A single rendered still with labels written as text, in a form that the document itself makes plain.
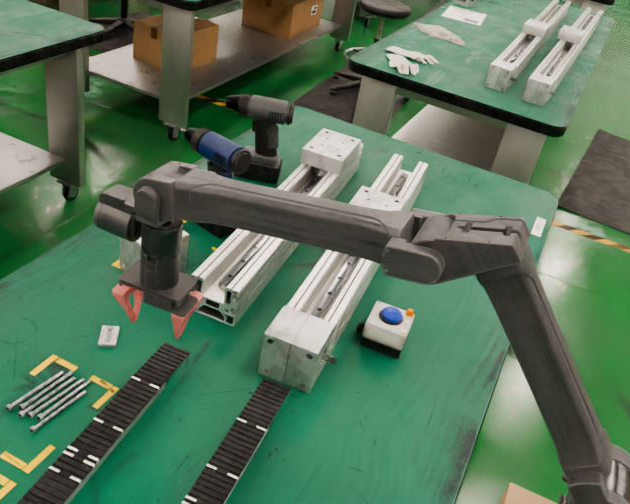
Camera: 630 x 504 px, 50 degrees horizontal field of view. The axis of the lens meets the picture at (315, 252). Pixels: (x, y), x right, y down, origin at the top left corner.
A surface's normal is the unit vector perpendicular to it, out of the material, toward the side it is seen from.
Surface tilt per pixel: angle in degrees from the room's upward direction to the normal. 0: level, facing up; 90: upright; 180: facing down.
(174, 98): 90
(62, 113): 90
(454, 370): 0
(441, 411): 0
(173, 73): 90
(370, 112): 90
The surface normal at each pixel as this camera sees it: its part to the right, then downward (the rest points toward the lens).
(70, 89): -0.41, 0.45
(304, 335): 0.17, -0.82
